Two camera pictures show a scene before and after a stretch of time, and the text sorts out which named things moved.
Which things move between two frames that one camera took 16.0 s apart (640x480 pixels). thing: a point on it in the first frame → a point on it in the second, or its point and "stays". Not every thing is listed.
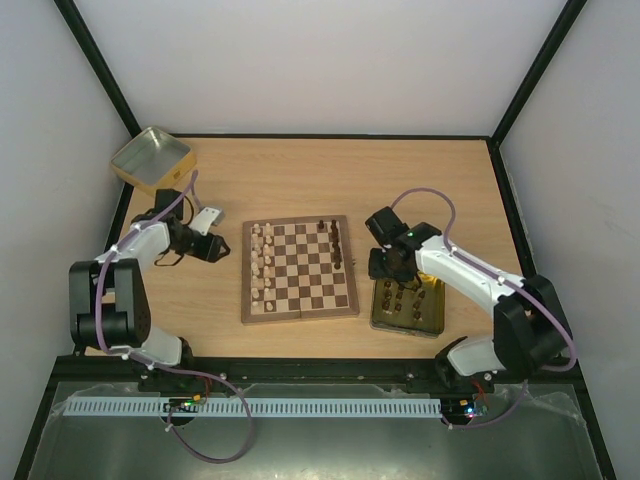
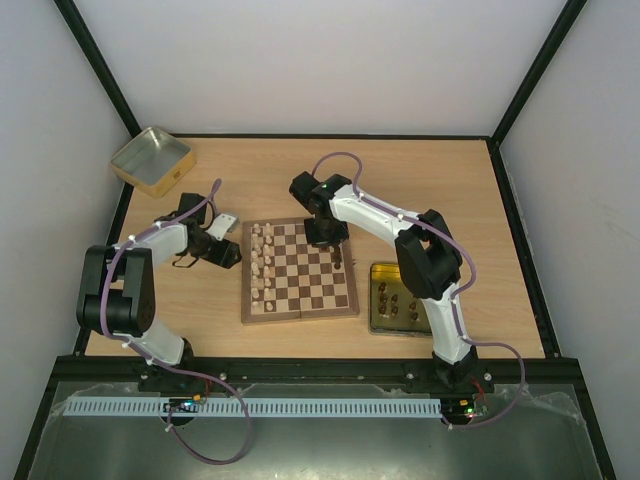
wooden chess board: x=297 y=267 stays
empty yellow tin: x=155 y=161 stays
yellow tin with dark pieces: x=405 y=311 stays
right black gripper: x=392 y=272 → x=326 y=236
